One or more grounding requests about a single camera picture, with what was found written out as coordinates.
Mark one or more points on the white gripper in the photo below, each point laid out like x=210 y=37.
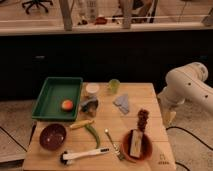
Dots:
x=167 y=110

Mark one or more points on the grey blue towel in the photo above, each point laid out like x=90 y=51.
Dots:
x=122 y=102

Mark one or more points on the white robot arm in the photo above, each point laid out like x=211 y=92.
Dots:
x=185 y=82

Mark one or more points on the black and white sponge block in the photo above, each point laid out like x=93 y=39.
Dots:
x=136 y=143

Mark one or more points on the green translucent cup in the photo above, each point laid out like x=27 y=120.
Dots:
x=113 y=85

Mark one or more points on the grey metal can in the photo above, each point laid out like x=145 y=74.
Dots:
x=89 y=106

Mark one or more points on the green chili pepper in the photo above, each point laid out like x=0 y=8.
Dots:
x=94 y=133

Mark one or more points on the yellow corn cob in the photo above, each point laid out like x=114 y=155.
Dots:
x=80 y=124

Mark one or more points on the orange peach fruit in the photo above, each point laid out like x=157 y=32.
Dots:
x=67 y=105

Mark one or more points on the red object on shelf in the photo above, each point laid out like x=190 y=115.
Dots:
x=100 y=21

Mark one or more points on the green plastic tray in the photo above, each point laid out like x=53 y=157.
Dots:
x=54 y=92

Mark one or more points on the white dish brush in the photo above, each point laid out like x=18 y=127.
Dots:
x=67 y=157

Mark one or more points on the dark purple bowl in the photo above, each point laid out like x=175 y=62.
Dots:
x=52 y=137

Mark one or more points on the black office chair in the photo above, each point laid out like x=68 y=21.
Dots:
x=38 y=3

